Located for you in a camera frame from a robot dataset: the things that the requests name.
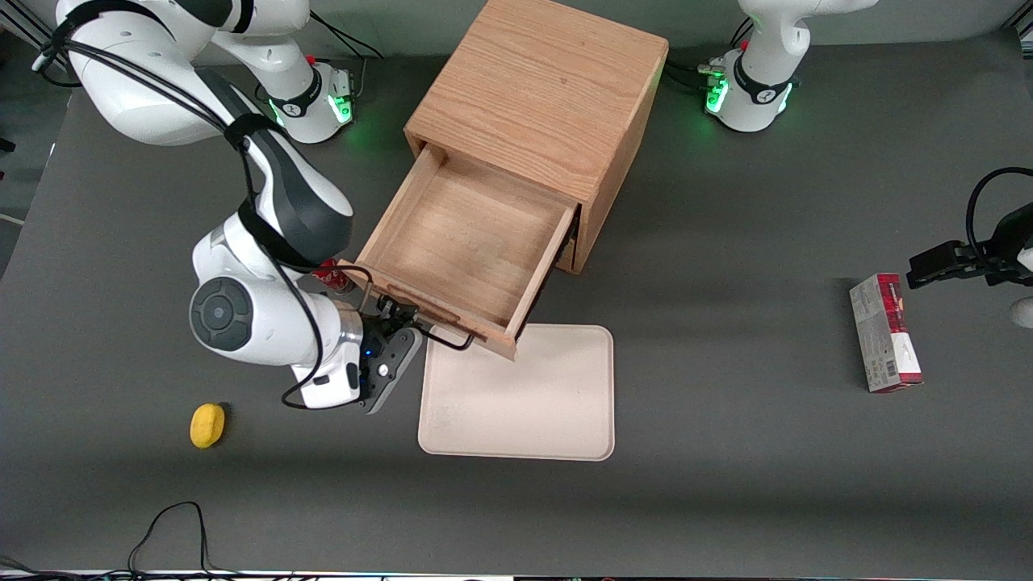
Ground red soda bottle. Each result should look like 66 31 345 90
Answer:
312 259 357 294

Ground beige plastic tray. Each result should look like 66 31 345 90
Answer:
417 324 616 462

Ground wooden drawer with long handle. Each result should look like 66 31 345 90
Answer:
354 143 581 362

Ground yellow sponge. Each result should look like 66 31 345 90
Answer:
190 403 228 449

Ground wooden drawer with short handle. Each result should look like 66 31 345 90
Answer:
555 231 583 275

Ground black base cables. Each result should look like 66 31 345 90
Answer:
663 16 756 96
305 11 386 104

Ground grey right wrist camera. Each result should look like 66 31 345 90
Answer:
360 328 424 416

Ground wooden drawer cabinet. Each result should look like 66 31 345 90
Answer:
404 0 670 276

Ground black left base cables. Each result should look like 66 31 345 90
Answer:
663 16 756 96

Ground black right base cables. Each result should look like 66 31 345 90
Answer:
305 11 386 104

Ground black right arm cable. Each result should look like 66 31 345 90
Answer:
31 29 325 410

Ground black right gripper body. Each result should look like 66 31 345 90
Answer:
358 311 417 382

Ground long black drawer handle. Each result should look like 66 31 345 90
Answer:
337 259 476 353

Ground red and grey carton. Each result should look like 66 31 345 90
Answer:
848 273 925 395

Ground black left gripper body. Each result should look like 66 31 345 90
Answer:
959 203 1033 288

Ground black looped table cable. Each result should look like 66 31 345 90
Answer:
0 500 267 581

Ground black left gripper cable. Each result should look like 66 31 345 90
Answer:
965 166 1033 261

